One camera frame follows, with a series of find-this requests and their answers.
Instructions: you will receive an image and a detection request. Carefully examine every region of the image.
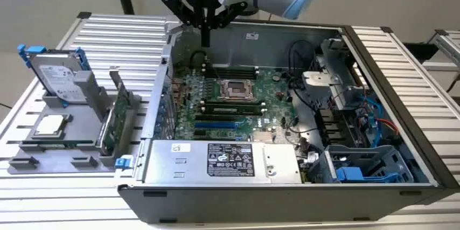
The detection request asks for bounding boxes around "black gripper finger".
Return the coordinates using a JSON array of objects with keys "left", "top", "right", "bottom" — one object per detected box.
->
[
  {"left": 205, "top": 1, "right": 249, "bottom": 47},
  {"left": 161, "top": 0, "right": 206, "bottom": 46}
]

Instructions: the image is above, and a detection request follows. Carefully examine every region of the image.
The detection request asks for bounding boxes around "green graphics card black shroud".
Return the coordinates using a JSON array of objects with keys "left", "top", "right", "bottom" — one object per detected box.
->
[{"left": 95, "top": 70, "right": 133, "bottom": 158}]

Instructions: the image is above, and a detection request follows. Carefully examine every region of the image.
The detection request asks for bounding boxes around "metal CPU socket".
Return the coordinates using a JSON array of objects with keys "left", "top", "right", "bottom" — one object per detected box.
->
[{"left": 214, "top": 79, "right": 255, "bottom": 100}]

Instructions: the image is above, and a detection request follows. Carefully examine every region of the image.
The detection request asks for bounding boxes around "green motherboard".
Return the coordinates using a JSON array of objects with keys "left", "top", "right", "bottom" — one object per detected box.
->
[{"left": 167, "top": 67, "right": 298, "bottom": 144}]

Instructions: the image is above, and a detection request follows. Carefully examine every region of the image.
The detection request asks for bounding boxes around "metal drive cage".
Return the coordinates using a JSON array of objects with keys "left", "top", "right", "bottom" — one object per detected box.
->
[{"left": 301, "top": 38, "right": 370, "bottom": 111}]

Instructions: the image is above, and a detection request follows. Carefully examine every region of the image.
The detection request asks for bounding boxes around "green RAM stick with label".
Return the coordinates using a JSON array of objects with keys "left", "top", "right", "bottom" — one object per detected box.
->
[{"left": 205, "top": 106, "right": 262, "bottom": 115}]

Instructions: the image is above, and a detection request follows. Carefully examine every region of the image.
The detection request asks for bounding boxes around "black expansion slot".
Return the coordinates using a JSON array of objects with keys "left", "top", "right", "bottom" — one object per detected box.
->
[{"left": 195, "top": 115, "right": 241, "bottom": 123}]

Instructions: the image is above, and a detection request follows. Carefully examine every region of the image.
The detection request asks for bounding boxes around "blue expansion slot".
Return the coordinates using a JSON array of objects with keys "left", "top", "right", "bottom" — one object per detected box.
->
[{"left": 194, "top": 122, "right": 241, "bottom": 130}]

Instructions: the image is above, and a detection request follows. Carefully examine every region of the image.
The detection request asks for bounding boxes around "hard disk in blue carrier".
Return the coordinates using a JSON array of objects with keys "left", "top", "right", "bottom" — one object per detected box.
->
[{"left": 15, "top": 43, "right": 94, "bottom": 107}]

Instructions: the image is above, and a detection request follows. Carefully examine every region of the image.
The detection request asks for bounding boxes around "silver finned heatsink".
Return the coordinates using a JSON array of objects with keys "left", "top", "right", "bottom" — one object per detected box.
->
[{"left": 250, "top": 132, "right": 277, "bottom": 143}]

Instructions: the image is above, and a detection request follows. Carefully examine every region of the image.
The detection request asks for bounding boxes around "grey parts rack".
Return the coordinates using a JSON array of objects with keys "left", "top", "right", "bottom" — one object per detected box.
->
[{"left": 6, "top": 70, "right": 150, "bottom": 175}]

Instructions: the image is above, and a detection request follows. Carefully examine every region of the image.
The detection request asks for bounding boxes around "silver CPU chip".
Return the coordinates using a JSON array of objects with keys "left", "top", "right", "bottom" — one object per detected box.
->
[{"left": 34, "top": 114, "right": 70, "bottom": 135}]

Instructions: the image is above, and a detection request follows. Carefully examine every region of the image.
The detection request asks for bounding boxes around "silver power supply unit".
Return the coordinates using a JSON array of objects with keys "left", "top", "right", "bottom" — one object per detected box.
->
[{"left": 142, "top": 140, "right": 302, "bottom": 185}]

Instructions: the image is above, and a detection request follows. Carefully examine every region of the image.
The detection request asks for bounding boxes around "blue case latch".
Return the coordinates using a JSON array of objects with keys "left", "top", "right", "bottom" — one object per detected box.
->
[{"left": 114, "top": 154, "right": 131, "bottom": 170}]

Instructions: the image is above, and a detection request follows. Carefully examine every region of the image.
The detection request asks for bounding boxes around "metal slat side table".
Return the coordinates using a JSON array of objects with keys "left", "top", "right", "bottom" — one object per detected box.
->
[{"left": 421, "top": 29, "right": 460, "bottom": 74}]

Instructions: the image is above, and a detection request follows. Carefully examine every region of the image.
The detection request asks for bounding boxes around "grey plastic disk bay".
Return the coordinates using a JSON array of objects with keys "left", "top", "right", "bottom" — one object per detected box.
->
[{"left": 307, "top": 144, "right": 414, "bottom": 185}]

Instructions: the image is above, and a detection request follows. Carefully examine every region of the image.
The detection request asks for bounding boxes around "blue plastic disk carrier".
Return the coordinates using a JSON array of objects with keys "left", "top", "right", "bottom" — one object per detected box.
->
[{"left": 335, "top": 166, "right": 399, "bottom": 185}]

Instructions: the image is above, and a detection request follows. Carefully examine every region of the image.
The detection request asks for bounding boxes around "black open PC case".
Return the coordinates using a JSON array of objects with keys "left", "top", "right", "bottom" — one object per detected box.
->
[{"left": 117, "top": 16, "right": 460, "bottom": 225}]

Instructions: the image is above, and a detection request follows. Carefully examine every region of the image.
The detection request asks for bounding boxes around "black wire loop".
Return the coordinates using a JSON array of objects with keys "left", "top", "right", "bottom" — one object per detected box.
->
[
  {"left": 189, "top": 50, "right": 209, "bottom": 71},
  {"left": 289, "top": 40, "right": 315, "bottom": 73}
]

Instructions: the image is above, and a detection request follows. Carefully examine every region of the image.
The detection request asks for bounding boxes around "blue wire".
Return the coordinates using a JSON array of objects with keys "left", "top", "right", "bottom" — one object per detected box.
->
[{"left": 357, "top": 94, "right": 389, "bottom": 144}]

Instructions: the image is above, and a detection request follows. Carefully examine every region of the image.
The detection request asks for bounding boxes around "red wire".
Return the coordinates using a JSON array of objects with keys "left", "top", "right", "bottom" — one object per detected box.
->
[{"left": 378, "top": 118, "right": 399, "bottom": 135}]

